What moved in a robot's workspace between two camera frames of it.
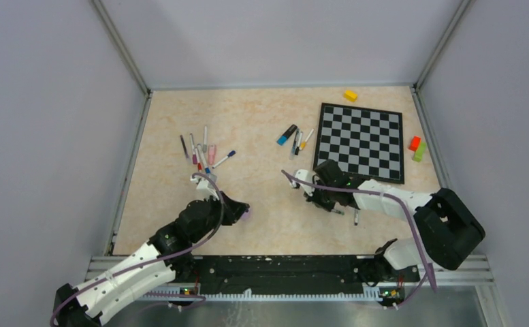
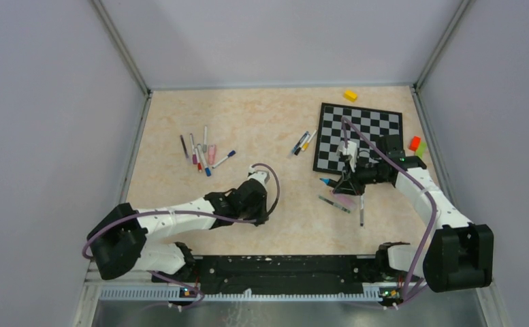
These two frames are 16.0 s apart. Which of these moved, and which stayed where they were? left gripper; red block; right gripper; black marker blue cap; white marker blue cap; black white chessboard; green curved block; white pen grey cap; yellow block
Moved: left gripper; right gripper; black marker blue cap
Stayed: black white chessboard; white pen grey cap; yellow block; red block; white marker blue cap; green curved block
